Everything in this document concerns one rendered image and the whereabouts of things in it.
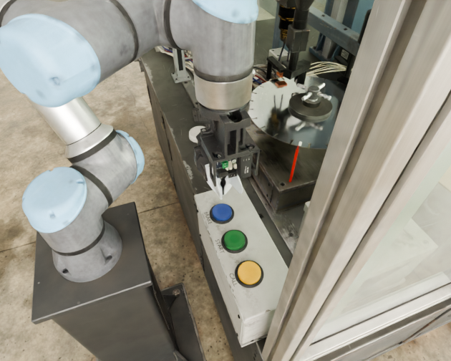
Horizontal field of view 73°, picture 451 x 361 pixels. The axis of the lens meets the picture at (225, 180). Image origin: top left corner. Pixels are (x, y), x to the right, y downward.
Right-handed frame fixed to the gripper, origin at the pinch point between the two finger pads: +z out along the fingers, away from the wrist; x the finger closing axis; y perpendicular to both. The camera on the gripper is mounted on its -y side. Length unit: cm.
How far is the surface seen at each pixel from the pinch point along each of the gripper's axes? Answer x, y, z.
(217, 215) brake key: -1.3, 1.4, 6.6
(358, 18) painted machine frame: 83, -67, 2
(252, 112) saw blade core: 16.9, -23.4, 2.3
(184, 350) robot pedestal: -17, -3, 96
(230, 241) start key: -1.1, 8.0, 6.6
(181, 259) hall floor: -7, -44, 97
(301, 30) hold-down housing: 28.9, -25.5, -15.3
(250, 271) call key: 0.0, 14.6, 6.7
